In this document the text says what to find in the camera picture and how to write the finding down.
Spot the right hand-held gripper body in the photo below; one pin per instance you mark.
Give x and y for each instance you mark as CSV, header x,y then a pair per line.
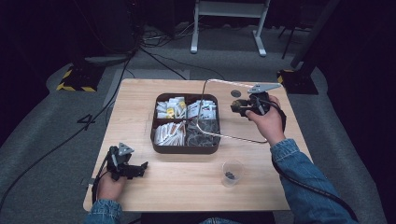
x,y
260,99

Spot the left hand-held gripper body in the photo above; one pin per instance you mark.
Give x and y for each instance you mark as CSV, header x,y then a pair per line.
x,y
120,161

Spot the small dark packet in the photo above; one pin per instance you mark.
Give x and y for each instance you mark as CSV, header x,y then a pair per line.
x,y
238,103
230,175

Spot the dark brown divided tray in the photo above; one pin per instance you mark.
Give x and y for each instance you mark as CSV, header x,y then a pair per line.
x,y
185,149

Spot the clear plastic cup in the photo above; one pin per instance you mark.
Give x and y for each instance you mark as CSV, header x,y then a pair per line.
x,y
232,177

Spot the person's right hand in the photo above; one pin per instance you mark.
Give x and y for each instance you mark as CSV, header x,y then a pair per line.
x,y
269,124

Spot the person's left hand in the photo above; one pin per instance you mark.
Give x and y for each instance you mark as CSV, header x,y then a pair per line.
x,y
109,188

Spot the dark round table grommet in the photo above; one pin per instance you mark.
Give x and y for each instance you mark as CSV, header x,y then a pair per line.
x,y
236,93

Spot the pile of white red-label packets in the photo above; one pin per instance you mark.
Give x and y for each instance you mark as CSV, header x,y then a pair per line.
x,y
204,110

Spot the pile of white brown packets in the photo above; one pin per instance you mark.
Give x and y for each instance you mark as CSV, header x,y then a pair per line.
x,y
169,133

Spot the pile of dark packets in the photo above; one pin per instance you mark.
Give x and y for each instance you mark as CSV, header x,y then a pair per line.
x,y
207,138

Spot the black base with hazard stripes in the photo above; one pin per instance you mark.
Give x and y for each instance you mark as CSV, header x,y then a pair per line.
x,y
81,77
300,82

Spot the pile of white yellow packets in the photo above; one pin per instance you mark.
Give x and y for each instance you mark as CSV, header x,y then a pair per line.
x,y
171,109

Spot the dark slanted metal post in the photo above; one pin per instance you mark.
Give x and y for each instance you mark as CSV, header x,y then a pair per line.
x,y
314,34

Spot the white metal desk frame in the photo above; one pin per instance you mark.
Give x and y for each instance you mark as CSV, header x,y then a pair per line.
x,y
229,9

